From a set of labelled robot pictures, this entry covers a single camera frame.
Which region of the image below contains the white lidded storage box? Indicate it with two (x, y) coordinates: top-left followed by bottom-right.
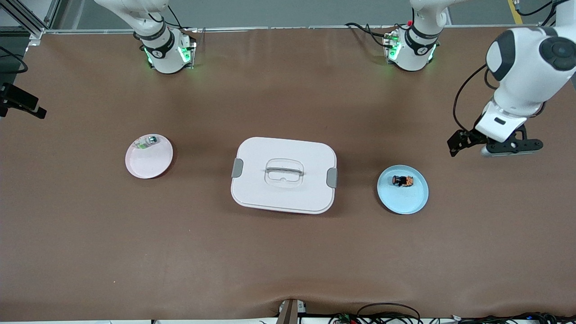
(230, 137), (338, 215)

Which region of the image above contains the round light blue plate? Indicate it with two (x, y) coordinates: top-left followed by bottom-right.
(377, 165), (429, 215)

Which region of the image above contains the round pink plate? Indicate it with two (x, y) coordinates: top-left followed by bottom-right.
(125, 134), (174, 180)

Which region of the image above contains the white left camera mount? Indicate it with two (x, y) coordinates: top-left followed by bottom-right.
(475, 101), (528, 143)

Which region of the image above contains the aluminium frame profile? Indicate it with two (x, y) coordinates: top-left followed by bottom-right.
(0, 0), (61, 45)

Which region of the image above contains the black left arm base cable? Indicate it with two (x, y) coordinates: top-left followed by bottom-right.
(346, 22), (408, 48)

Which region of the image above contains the black arm base cable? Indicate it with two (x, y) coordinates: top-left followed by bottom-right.
(346, 22), (408, 48)
(166, 4), (190, 33)

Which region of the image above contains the black right arm base cable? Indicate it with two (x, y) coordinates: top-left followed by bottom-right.
(166, 4), (190, 33)

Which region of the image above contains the black looped cable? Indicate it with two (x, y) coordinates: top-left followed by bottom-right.
(356, 303), (421, 324)

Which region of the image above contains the black cable bundle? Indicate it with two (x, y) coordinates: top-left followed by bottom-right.
(450, 312), (576, 324)

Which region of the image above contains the silver table edge rail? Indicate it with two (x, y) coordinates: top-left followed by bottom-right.
(43, 25), (538, 34)

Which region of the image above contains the brown wedge bracket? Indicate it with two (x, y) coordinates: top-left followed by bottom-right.
(275, 298), (307, 324)

